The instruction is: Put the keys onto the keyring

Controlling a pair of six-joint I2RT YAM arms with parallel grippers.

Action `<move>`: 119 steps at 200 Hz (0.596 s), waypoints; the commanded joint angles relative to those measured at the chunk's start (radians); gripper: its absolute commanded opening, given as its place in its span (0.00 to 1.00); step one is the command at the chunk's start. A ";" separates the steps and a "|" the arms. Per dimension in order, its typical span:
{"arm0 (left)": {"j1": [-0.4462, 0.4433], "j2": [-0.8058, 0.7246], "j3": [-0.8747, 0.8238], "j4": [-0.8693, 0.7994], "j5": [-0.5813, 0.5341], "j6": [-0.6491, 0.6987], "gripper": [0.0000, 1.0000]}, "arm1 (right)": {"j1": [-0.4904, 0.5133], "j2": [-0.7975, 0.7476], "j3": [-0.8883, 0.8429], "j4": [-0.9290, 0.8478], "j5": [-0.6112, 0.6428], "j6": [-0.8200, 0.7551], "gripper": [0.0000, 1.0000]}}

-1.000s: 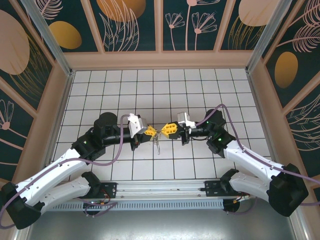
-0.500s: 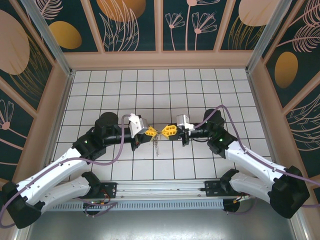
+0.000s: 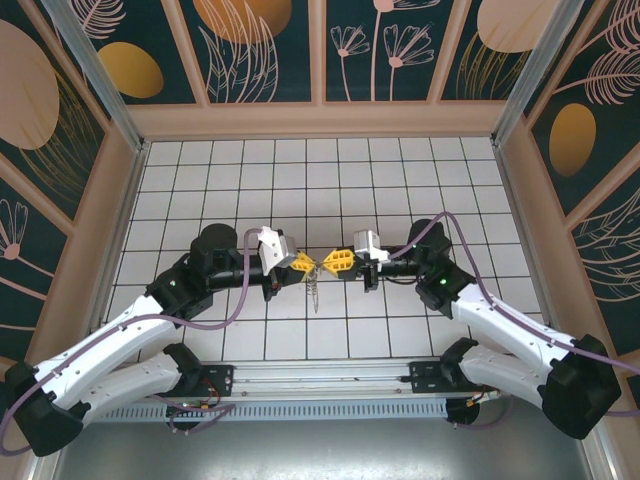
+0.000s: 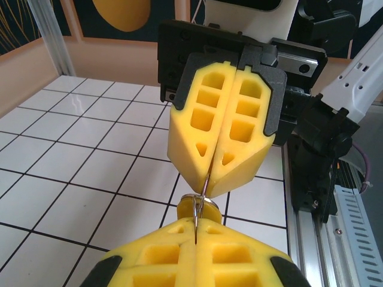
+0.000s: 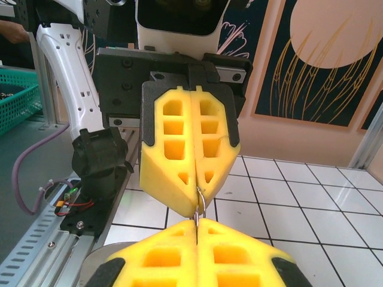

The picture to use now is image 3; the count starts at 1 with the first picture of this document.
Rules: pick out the metal keyring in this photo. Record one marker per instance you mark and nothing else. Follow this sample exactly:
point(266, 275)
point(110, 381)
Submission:
point(315, 264)

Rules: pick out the silver key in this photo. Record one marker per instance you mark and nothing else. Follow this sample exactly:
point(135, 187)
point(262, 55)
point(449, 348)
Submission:
point(315, 295)

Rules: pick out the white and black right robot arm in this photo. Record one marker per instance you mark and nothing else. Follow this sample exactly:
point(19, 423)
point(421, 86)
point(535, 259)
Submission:
point(505, 325)

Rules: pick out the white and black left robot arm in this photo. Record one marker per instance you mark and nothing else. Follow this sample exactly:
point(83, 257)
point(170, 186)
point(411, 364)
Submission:
point(110, 345)

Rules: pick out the grey metal sheet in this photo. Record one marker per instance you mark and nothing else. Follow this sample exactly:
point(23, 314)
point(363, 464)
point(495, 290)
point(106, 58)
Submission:
point(320, 450)

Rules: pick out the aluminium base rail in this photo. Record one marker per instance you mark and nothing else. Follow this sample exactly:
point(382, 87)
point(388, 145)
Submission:
point(320, 377)

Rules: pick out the aluminium frame post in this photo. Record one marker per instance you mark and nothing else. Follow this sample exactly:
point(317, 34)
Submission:
point(100, 85)
point(535, 65)

